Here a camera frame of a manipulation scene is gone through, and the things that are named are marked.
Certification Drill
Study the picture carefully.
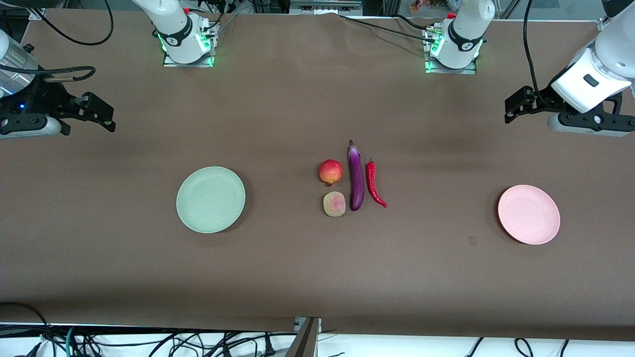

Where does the pink green peach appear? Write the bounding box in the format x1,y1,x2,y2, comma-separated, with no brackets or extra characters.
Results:
323,191,346,218

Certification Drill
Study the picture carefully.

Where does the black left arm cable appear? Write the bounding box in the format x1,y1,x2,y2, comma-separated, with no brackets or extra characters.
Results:
523,0,544,100

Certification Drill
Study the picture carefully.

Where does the aluminium frame post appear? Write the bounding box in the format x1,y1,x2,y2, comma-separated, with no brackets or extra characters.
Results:
286,316,322,357

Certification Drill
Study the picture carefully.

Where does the red pomegranate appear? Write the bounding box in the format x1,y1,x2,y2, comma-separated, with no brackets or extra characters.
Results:
318,159,343,186

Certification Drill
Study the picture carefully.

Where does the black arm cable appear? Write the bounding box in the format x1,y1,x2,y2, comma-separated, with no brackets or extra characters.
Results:
30,0,115,84
523,0,544,100

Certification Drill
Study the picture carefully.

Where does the teal floor cable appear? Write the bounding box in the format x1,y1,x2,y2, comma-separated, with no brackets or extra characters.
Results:
64,325,82,357

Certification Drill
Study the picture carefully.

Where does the pink round plate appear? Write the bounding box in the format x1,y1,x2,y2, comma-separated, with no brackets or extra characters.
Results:
498,184,561,245

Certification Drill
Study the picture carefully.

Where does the silver aluminium frame rail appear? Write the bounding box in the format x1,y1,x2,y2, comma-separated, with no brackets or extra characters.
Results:
289,0,364,15

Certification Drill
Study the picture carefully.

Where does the red chili pepper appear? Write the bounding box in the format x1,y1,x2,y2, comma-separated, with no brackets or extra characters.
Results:
365,158,388,208

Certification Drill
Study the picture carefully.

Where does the brown table cover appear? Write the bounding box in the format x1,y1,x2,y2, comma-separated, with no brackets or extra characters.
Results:
0,7,635,343

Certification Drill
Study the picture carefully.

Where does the red orange background item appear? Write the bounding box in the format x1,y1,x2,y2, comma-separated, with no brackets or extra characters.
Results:
409,0,447,13

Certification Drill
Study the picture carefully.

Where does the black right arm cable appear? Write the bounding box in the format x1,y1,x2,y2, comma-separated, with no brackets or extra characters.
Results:
30,0,115,84

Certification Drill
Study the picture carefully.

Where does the purple eggplant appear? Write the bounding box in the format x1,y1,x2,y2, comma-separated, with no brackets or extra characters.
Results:
347,139,366,212

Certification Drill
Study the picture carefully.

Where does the pale green round plate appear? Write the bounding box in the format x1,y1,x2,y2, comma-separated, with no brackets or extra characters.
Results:
176,166,246,234

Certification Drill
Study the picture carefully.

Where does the thin black table cable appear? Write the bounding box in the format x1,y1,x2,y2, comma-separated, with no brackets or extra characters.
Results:
339,14,440,43

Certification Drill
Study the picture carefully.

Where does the black looped floor cable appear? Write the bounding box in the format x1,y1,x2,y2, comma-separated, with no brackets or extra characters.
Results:
0,301,53,357

